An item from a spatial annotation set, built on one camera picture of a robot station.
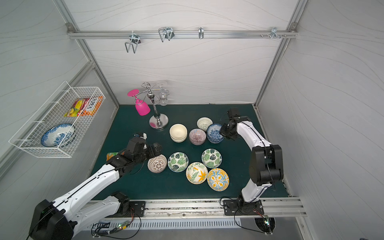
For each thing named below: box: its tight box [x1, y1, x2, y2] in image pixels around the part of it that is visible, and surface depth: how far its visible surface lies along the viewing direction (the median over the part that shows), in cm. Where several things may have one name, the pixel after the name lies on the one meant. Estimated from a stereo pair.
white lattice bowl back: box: [196, 116, 214, 132], surface depth 107 cm
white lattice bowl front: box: [147, 154, 168, 174], surface depth 88 cm
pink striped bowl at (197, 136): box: [189, 128, 207, 145], surface depth 100 cm
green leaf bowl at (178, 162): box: [167, 151, 189, 173], surface depth 90 cm
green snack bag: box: [106, 152, 119, 162], surface depth 92 cm
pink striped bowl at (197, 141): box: [189, 137, 206, 146], surface depth 97 cm
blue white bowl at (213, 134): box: [206, 123, 224, 144], surface depth 97 cm
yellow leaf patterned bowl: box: [186, 162, 208, 185], surface depth 86 cm
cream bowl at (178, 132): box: [169, 123, 188, 143], surface depth 98 cm
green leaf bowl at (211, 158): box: [201, 148, 223, 169], surface depth 91 cm
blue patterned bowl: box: [206, 134, 224, 144], surface depth 96 cm
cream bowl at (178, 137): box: [169, 132, 188, 143], surface depth 97 cm
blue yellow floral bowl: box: [207, 168, 230, 192], surface depth 83 cm
